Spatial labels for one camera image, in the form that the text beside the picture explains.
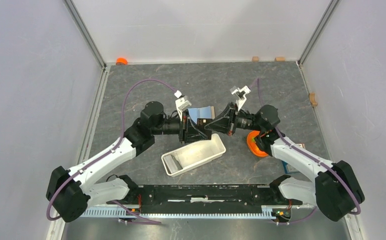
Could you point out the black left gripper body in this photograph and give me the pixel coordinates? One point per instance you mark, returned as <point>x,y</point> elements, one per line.
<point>185,127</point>

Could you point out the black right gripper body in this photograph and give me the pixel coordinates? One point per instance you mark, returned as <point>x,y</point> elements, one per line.
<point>240,120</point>

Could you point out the black credit card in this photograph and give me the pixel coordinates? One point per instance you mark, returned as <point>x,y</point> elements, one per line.
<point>202,122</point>

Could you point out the beige leather card holder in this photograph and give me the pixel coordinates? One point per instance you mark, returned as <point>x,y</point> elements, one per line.
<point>206,112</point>

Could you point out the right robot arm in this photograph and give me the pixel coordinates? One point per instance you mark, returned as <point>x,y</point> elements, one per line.
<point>332,186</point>

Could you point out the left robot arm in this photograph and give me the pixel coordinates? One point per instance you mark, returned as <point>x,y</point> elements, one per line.
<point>72,191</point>

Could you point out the white plastic tray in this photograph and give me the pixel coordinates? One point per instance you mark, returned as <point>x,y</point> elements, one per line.
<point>192,155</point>

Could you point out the orange bowl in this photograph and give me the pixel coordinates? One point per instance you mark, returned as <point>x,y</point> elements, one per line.
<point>251,143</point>

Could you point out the blue small box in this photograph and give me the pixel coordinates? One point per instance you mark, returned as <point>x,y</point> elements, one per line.
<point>289,169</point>

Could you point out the wooden block right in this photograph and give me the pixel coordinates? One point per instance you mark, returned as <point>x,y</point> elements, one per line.
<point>280,59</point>

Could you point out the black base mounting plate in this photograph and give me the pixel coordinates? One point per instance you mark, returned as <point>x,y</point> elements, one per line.
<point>205,198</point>

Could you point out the curved wooden piece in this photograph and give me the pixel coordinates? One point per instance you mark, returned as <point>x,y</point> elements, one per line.
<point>312,99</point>

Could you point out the orange round cap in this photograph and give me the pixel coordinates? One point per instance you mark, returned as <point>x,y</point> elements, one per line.
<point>121,61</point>

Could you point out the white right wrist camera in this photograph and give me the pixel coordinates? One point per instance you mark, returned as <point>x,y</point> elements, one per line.
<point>240,94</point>

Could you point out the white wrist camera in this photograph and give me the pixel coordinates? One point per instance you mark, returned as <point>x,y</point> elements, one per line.
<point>182,102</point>
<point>240,94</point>

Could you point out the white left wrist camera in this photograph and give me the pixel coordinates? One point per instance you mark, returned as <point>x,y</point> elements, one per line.
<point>182,102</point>

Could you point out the white toothed cable rail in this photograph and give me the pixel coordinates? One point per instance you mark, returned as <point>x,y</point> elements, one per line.
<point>120,213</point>

